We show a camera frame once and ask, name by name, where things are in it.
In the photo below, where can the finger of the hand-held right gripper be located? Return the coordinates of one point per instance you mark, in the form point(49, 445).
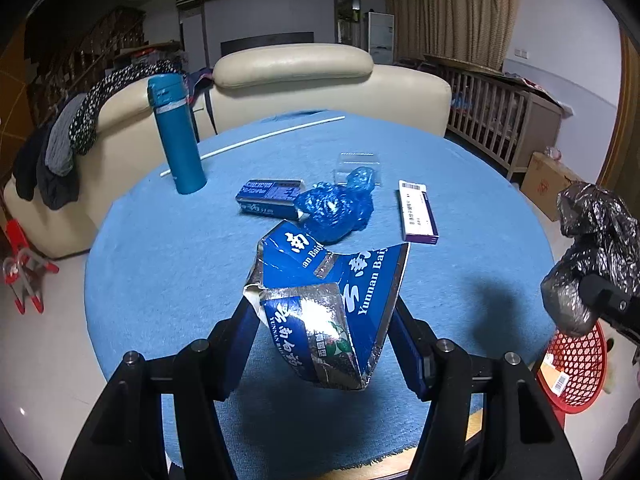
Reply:
point(612, 300)

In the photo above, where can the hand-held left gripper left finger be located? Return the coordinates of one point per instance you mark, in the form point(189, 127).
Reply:
point(245, 340)

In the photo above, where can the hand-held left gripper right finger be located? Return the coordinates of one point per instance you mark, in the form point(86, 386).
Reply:
point(410, 360)

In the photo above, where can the red plastic basket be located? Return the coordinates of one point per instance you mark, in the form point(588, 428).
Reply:
point(585, 360)

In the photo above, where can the torn blue toothpaste box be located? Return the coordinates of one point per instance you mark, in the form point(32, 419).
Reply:
point(320, 320)

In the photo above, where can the black plastic bag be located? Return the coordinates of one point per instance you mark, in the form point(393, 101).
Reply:
point(595, 220)

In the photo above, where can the blue foil-lined box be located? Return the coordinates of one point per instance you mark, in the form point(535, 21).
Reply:
point(267, 195)

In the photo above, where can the white and purple box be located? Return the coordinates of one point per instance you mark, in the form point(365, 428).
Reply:
point(415, 210)

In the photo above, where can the blue plastic bag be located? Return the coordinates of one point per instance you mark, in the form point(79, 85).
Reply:
point(330, 210)

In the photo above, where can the clear plastic container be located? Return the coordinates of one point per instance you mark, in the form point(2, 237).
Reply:
point(360, 160)

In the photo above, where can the round wooden table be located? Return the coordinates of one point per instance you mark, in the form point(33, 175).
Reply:
point(474, 425)

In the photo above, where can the blue tablecloth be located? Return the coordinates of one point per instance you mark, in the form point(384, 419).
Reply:
point(175, 270)

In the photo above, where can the brown cardboard box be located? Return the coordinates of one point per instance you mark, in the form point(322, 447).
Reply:
point(545, 185)

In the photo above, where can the small plastic bag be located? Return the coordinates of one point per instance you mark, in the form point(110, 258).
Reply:
point(552, 153)

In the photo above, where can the golden brown door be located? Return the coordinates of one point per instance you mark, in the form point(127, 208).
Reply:
point(625, 125)

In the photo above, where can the thin white rod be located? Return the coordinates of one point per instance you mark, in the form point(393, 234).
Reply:
point(250, 137)

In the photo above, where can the wooden crib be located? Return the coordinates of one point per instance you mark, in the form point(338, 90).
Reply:
point(530, 110)

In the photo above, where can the teal thermos bottle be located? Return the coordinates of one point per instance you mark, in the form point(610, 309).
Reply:
point(177, 140)

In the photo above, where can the cloths on crib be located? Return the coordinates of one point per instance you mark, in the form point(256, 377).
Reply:
point(535, 87)

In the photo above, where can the red folding stool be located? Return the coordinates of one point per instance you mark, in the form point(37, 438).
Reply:
point(22, 270)

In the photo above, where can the cream leather sofa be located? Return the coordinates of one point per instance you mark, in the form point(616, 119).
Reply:
point(300, 90)

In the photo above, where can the grey garment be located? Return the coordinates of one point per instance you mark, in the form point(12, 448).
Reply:
point(62, 140)

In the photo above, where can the black white-dotted garment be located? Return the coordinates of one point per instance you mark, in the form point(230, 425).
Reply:
point(100, 105)

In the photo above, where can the black television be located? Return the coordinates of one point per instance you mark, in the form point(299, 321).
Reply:
point(265, 44)

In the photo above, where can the cluttered side table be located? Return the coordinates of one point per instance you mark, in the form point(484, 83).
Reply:
point(147, 55)

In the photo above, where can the white standing air conditioner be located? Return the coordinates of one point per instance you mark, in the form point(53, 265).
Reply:
point(381, 37)

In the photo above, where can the beige curtain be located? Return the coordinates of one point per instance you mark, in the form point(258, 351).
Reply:
point(450, 10)

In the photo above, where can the glass display shelf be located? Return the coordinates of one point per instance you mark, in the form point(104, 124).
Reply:
point(347, 17)

